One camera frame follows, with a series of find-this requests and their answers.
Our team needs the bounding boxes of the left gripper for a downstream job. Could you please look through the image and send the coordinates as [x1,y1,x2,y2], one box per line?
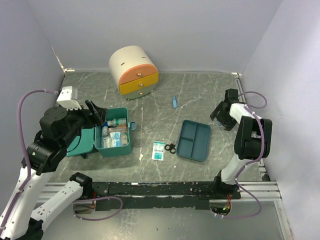
[60,98,108,148]

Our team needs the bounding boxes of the blue divided tray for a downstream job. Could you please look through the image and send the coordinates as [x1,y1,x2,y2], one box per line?
[175,120,211,162]

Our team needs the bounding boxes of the flat blue white sachet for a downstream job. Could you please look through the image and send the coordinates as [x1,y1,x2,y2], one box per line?
[151,141,165,161]

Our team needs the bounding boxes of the white plastic bottle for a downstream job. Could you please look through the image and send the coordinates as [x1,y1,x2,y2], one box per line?
[107,118,127,127]

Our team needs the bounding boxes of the elastic bandage roll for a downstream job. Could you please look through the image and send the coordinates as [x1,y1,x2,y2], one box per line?
[101,125,111,148]

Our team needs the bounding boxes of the small clear measuring cup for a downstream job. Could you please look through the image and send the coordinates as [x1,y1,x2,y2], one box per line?
[216,121,223,127]

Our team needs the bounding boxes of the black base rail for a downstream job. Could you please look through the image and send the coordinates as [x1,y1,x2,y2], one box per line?
[75,180,241,211]

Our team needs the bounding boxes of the round mini drawer cabinet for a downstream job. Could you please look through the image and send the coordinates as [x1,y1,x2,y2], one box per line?
[108,45,159,100]

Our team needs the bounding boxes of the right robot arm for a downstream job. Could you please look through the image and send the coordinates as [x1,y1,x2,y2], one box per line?
[210,88,273,199]

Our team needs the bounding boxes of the black clip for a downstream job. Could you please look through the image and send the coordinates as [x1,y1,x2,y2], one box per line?
[164,143,176,154]

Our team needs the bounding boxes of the blue plastic vial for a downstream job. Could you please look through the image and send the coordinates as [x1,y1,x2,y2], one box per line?
[172,96,178,109]

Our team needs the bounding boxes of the small blue white packets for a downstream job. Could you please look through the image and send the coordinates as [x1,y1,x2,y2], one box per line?
[108,127,129,148]

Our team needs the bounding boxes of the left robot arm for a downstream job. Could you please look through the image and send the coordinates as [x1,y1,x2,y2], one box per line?
[0,100,108,240]

